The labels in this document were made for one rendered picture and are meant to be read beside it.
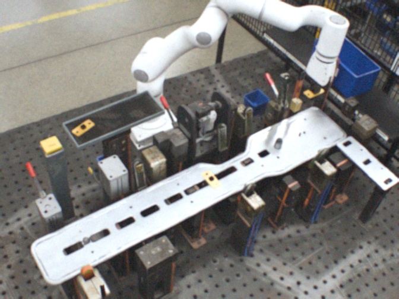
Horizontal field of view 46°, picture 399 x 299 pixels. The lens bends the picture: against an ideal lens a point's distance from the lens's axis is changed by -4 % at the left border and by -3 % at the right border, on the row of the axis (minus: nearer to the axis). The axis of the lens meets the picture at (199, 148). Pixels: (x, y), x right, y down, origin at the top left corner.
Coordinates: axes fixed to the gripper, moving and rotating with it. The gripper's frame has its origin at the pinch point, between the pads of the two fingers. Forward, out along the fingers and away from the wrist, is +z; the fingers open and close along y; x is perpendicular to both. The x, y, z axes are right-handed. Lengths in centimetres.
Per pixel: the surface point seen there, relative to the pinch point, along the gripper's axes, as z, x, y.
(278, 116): 26.8, -1.2, -13.0
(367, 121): 21.3, 27.3, 13.2
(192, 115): 8.6, -45.1, -17.6
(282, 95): 16.1, 0.0, -14.4
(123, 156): 31, -68, -30
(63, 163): 20, -93, -30
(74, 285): 42, -109, 5
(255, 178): 27.4, -31.3, 8.1
